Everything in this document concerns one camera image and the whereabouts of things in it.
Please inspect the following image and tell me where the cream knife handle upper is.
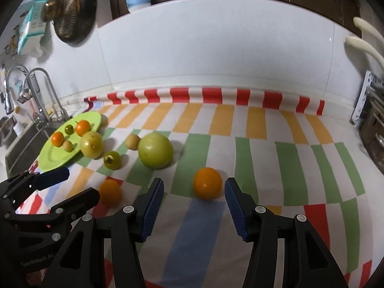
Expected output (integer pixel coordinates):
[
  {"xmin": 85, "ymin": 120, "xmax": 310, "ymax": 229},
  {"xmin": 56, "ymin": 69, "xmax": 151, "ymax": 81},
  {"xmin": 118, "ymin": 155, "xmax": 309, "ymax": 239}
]
[{"xmin": 353, "ymin": 16, "xmax": 384, "ymax": 45}]

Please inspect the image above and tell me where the small yellow-green fruit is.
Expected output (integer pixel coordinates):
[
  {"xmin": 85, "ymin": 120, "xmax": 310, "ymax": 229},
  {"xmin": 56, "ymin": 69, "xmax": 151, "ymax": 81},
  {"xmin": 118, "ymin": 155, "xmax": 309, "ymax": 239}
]
[{"xmin": 62, "ymin": 140, "xmax": 73, "ymax": 153}]

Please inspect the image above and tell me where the teal white paper package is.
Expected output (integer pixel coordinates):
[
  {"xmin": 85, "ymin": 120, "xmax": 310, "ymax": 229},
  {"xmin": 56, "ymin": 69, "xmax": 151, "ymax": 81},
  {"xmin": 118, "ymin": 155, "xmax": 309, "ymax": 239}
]
[{"xmin": 17, "ymin": 0, "xmax": 48, "ymax": 57}]

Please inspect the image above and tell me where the stainless steel pot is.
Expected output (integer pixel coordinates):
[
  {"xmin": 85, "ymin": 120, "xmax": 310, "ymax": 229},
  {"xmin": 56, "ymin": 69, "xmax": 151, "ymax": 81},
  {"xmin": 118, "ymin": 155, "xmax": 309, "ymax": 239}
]
[{"xmin": 360, "ymin": 98, "xmax": 384, "ymax": 173}]

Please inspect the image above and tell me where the colourful checked cloth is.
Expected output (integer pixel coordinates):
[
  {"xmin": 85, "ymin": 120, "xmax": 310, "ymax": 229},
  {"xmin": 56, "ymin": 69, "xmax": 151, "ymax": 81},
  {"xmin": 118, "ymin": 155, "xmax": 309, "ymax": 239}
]
[{"xmin": 16, "ymin": 88, "xmax": 382, "ymax": 287}]

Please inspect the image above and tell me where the small tan round fruit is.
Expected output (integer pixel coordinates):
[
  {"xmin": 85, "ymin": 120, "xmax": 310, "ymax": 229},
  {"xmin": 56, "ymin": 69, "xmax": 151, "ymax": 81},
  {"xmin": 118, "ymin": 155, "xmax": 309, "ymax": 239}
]
[{"xmin": 124, "ymin": 133, "xmax": 141, "ymax": 150}]

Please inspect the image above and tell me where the thin gooseneck water faucet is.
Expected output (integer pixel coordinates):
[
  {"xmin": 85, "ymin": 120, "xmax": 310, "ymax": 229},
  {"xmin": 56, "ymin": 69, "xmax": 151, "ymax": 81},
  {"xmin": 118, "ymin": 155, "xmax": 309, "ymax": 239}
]
[{"xmin": 18, "ymin": 64, "xmax": 70, "ymax": 124}]

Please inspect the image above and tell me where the small orange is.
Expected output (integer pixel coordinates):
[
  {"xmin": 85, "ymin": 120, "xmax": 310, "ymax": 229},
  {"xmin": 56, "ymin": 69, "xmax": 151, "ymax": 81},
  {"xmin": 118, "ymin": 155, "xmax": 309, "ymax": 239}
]
[{"xmin": 51, "ymin": 131, "xmax": 65, "ymax": 147}]

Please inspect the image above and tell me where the large green apple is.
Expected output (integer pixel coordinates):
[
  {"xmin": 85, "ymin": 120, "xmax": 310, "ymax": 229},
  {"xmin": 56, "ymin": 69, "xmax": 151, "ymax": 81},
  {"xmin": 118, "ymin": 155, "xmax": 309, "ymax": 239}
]
[{"xmin": 138, "ymin": 132, "xmax": 174, "ymax": 170}]

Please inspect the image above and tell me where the large stemmed orange mandarin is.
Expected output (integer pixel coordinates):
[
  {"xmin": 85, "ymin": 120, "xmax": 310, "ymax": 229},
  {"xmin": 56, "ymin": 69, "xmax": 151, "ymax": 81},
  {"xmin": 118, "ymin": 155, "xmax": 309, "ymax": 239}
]
[{"xmin": 75, "ymin": 120, "xmax": 91, "ymax": 137}]

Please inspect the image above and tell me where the black frying pan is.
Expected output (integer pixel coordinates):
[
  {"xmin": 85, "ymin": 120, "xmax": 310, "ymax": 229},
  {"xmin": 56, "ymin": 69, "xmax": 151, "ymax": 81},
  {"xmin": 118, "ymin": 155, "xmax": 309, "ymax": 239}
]
[{"xmin": 56, "ymin": 0, "xmax": 97, "ymax": 46}]

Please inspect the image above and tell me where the copper perforated strainer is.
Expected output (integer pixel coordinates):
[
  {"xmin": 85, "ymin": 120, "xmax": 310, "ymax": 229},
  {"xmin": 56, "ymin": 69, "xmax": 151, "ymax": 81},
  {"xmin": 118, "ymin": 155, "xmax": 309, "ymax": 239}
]
[{"xmin": 53, "ymin": 0, "xmax": 80, "ymax": 39}]

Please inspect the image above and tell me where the small green fruit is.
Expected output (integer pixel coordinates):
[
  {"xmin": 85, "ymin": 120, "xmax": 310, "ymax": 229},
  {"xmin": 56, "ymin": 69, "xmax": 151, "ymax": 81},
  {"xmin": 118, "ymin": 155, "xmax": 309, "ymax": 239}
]
[{"xmin": 64, "ymin": 124, "xmax": 74, "ymax": 135}]

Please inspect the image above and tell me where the lime green plate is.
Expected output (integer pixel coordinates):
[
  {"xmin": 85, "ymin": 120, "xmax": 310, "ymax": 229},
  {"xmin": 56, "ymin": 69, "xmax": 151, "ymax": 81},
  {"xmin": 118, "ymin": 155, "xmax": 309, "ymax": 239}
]
[{"xmin": 38, "ymin": 111, "xmax": 102, "ymax": 172}]

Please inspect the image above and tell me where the yellow round fruit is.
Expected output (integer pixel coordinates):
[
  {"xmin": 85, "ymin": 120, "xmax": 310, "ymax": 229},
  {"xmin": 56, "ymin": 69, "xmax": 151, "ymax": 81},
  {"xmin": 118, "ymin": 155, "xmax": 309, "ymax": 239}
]
[{"xmin": 80, "ymin": 131, "xmax": 104, "ymax": 159}]

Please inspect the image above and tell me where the cream knife handle lower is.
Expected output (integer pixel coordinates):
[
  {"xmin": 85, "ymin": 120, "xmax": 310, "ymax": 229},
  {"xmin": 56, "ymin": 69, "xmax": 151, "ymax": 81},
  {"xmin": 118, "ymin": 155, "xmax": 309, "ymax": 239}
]
[{"xmin": 345, "ymin": 36, "xmax": 384, "ymax": 70}]

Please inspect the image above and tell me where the stainless steel sink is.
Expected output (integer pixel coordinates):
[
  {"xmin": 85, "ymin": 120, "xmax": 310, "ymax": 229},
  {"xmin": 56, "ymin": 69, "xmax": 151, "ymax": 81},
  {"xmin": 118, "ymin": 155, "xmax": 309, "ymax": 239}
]
[{"xmin": 5, "ymin": 124, "xmax": 57, "ymax": 178}]

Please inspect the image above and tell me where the cream knife handle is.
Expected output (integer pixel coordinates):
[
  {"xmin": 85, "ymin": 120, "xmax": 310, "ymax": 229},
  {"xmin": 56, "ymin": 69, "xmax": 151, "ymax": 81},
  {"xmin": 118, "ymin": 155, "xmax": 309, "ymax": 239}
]
[
  {"xmin": 345, "ymin": 36, "xmax": 384, "ymax": 70},
  {"xmin": 353, "ymin": 16, "xmax": 384, "ymax": 45}
]

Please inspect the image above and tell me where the white dish rack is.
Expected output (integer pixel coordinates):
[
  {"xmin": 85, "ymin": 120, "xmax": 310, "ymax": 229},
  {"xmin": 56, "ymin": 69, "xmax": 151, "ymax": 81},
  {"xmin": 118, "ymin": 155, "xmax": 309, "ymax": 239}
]
[{"xmin": 350, "ymin": 70, "xmax": 374, "ymax": 126}]

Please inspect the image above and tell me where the tall chrome kitchen faucet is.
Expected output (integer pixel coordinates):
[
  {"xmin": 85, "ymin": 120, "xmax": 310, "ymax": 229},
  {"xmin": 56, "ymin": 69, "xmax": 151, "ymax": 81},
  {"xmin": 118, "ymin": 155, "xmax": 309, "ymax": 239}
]
[{"xmin": 3, "ymin": 63, "xmax": 50, "ymax": 124}]

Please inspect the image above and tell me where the brass small ladle pot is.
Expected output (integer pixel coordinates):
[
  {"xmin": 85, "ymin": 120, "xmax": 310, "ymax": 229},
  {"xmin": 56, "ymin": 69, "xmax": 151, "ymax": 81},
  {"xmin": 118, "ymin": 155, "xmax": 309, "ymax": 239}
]
[{"xmin": 40, "ymin": 0, "xmax": 64, "ymax": 23}]

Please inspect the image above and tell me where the dark green small tomato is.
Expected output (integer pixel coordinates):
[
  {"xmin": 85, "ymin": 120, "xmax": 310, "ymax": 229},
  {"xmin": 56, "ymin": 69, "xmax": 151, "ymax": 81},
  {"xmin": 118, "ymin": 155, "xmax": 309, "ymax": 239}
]
[{"xmin": 103, "ymin": 151, "xmax": 122, "ymax": 170}]

